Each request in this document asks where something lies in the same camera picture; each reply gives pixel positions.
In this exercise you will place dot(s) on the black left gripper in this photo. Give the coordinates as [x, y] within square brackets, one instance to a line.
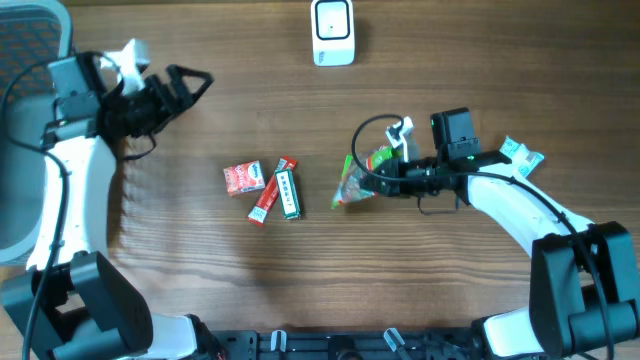
[163, 98]

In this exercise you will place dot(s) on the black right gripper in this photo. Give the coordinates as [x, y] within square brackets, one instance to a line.
[385, 175]

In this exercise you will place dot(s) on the green snack bag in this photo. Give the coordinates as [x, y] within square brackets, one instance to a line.
[349, 189]

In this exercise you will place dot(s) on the red tissue pack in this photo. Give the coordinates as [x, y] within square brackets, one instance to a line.
[243, 178]

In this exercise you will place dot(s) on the mint green wipes pack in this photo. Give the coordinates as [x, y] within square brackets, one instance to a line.
[524, 159]

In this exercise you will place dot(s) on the green white medicine box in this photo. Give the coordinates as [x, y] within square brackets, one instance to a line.
[288, 194]

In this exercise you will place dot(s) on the red stick sachet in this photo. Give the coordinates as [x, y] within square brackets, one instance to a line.
[270, 194]

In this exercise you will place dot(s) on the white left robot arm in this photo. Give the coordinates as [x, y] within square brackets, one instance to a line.
[71, 302]

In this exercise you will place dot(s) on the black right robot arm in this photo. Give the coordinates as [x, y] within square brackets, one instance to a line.
[584, 279]

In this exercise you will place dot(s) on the white barcode scanner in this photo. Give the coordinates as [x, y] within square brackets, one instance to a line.
[333, 32]

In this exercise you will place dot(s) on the dark grey plastic basket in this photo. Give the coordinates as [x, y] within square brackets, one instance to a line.
[31, 31]

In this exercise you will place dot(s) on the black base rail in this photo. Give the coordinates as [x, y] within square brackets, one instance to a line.
[429, 344]

